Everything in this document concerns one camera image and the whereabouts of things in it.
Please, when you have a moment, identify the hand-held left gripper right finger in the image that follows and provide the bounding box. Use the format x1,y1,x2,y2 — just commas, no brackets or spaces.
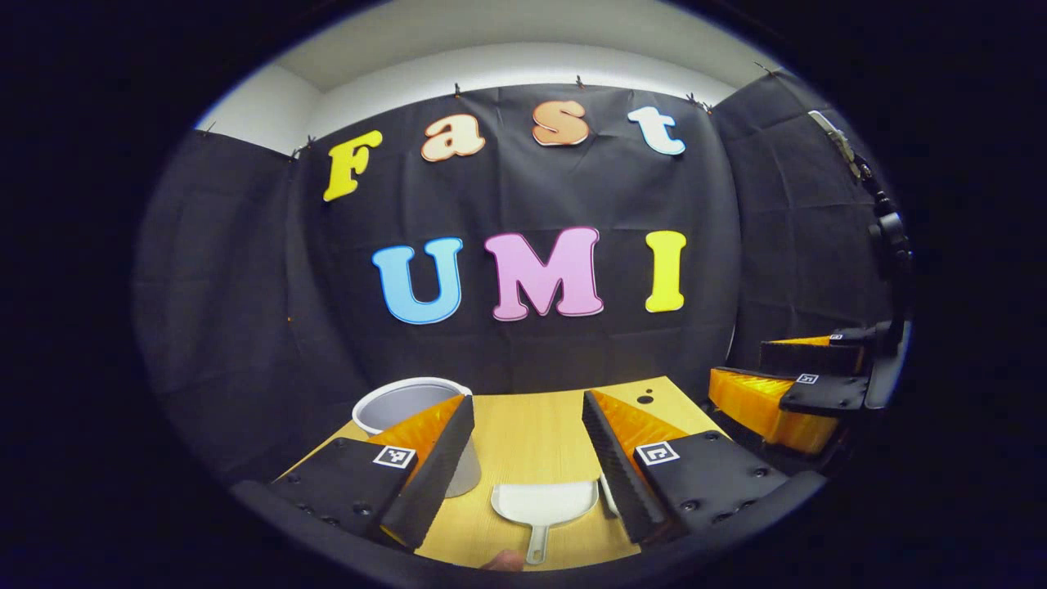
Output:
582,389,793,545

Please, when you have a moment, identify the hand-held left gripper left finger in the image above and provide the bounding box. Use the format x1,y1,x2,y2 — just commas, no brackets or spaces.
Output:
268,394,477,551

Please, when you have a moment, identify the white garbage bin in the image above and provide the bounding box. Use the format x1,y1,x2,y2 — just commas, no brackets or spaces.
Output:
352,376,483,498

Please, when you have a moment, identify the white dustpan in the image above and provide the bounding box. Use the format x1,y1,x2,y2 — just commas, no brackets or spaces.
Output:
491,479,600,567

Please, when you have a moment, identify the wooden desktop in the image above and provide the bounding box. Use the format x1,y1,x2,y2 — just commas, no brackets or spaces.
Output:
278,375,729,571

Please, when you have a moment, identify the black backdrop cloth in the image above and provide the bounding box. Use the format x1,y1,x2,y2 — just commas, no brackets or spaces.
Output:
131,72,901,492

